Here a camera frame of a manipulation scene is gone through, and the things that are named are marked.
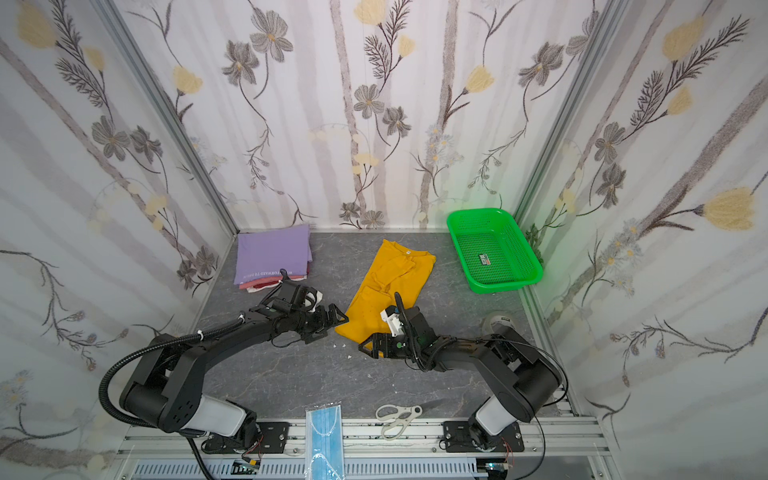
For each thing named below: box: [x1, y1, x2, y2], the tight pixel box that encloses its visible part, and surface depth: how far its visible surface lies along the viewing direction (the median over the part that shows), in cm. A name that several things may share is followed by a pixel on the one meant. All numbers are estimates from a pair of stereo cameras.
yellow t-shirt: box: [335, 240, 436, 344], surface depth 106 cm
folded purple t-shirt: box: [234, 224, 313, 285], surface depth 110 cm
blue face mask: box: [305, 404, 345, 480], surface depth 75 cm
